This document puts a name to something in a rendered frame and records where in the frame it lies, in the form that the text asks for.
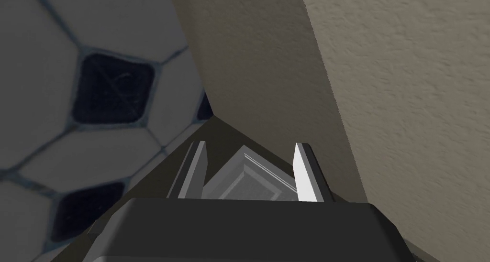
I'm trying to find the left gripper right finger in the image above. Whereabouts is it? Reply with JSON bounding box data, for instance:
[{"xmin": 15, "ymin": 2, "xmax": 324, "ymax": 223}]
[{"xmin": 292, "ymin": 142, "xmax": 335, "ymax": 203}]

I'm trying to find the grey panelled cupboard door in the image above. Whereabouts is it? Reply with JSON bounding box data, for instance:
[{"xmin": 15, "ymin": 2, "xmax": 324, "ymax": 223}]
[{"xmin": 201, "ymin": 145, "xmax": 299, "ymax": 201}]

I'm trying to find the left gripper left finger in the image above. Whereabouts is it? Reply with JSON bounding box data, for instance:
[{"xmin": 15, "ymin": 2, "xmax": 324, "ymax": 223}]
[{"xmin": 167, "ymin": 141, "xmax": 208, "ymax": 199}]

